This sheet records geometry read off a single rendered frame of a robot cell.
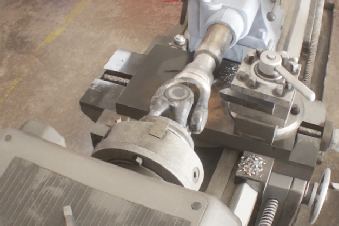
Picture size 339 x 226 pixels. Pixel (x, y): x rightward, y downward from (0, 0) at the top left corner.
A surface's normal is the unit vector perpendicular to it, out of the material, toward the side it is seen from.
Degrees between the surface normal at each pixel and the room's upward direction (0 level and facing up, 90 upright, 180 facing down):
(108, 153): 90
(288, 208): 90
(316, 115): 0
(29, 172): 0
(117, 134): 27
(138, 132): 7
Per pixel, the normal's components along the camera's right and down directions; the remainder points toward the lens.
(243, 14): -0.36, 0.66
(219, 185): 0.00, -0.71
